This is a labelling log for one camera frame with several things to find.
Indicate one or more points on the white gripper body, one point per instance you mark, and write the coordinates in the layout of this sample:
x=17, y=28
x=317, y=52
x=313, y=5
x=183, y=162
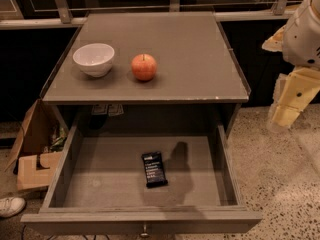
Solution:
x=302, y=39

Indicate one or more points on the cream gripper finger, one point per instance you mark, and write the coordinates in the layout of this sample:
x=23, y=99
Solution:
x=275, y=42
x=292, y=94

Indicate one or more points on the dark blue rxbar wrapper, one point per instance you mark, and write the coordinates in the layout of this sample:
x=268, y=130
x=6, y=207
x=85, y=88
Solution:
x=154, y=169

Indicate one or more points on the grey cabinet counter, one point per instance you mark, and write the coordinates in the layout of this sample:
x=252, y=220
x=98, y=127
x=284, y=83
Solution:
x=195, y=63

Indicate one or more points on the metal drawer knob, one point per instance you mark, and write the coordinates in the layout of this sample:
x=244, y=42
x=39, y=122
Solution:
x=144, y=233

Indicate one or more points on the grey open top drawer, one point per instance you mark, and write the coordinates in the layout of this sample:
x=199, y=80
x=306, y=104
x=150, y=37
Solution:
x=99, y=186

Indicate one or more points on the red apple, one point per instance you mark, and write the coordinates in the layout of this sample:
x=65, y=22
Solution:
x=144, y=67

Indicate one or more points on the white ceramic bowl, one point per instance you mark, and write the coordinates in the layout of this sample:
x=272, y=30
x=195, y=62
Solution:
x=95, y=59

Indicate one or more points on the metal window railing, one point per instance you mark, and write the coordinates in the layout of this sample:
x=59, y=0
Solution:
x=23, y=13

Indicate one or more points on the green snack bag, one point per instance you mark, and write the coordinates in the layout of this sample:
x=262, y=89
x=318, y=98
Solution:
x=57, y=139

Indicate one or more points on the brown cardboard box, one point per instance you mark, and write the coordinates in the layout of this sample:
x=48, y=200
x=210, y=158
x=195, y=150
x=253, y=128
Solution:
x=34, y=163

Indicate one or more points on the white sneaker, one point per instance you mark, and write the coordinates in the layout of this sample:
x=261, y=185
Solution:
x=11, y=206

